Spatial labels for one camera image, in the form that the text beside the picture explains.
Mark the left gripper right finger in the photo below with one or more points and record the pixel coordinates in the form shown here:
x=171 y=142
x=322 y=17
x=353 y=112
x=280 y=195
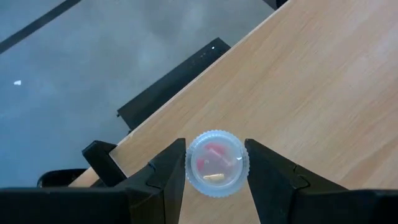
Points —
x=273 y=186

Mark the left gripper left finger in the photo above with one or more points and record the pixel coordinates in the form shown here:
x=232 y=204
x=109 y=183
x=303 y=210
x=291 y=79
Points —
x=161 y=186

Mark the clear medicine bottle red pills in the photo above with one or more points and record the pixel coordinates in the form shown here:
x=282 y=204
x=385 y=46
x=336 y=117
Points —
x=217 y=146

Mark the black device under table edge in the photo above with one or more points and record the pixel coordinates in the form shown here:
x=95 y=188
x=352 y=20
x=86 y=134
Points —
x=174 y=87

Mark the black rounded table foot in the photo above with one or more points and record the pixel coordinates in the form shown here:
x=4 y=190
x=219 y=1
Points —
x=59 y=178

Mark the black metal bar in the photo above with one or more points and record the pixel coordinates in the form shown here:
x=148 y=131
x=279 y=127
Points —
x=275 y=2

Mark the black aluminium rig frame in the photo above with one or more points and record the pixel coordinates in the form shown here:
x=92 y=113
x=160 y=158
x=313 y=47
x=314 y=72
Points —
x=101 y=161

